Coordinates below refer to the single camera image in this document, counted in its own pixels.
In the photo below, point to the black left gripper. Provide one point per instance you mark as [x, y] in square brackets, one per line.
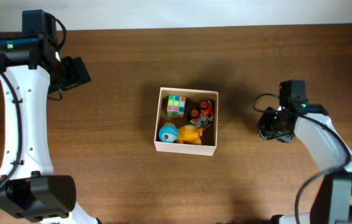
[82, 76]

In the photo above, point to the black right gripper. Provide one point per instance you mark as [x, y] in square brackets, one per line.
[263, 124]

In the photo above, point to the colourful puzzle cube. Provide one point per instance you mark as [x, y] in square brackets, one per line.
[176, 106]

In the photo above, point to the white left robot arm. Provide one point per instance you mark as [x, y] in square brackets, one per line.
[30, 71]

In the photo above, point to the white cardboard box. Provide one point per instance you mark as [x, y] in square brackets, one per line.
[193, 97]

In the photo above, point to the red toy monster truck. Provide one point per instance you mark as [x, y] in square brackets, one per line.
[202, 115]

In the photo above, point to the blue egg-shaped toy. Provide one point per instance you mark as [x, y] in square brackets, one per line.
[168, 133]

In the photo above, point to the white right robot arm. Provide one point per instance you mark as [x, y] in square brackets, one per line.
[312, 125]

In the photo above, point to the yellow toy figure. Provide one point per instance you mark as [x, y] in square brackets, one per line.
[189, 134]

